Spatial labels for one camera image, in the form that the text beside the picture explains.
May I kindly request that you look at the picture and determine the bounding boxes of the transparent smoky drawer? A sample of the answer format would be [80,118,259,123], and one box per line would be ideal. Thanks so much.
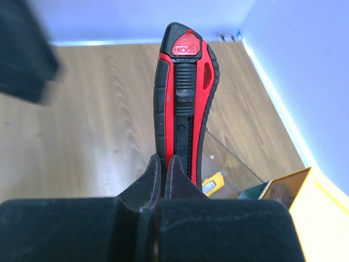
[201,131,264,199]

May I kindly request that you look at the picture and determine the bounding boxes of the yellow utility knife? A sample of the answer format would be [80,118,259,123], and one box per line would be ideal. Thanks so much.
[202,172,225,197]

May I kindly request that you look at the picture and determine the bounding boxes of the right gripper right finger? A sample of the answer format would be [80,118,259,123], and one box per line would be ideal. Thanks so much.
[164,155,209,200]

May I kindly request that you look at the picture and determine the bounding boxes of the red black utility knife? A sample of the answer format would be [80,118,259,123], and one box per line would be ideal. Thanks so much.
[153,22,220,187]

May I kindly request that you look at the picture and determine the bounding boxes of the yellow and grey drawer box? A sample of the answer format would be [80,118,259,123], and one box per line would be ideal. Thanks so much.
[237,166,349,262]

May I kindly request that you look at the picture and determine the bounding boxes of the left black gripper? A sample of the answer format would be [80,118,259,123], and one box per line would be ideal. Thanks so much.
[1,1,59,104]

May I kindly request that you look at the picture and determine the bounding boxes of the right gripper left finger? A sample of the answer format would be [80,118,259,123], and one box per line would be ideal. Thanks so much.
[117,154,161,213]

